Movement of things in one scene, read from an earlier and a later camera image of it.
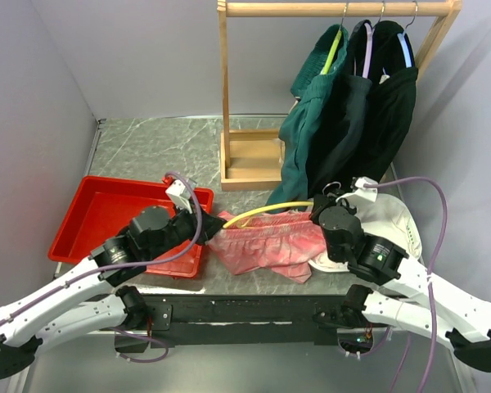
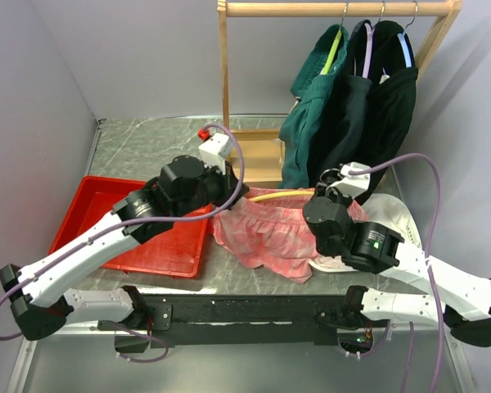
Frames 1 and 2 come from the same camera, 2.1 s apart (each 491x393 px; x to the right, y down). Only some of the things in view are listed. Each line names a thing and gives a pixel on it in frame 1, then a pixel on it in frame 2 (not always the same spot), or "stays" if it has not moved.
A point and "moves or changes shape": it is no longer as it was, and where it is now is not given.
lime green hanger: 325,69 stays
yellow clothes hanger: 268,207 → 281,194
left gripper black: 209,226 → 229,182
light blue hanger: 406,48 stays
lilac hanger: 368,48 stays
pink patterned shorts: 286,241 moves or changes shape
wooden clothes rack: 251,160 stays
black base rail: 249,319 stays
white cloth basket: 384,216 stays
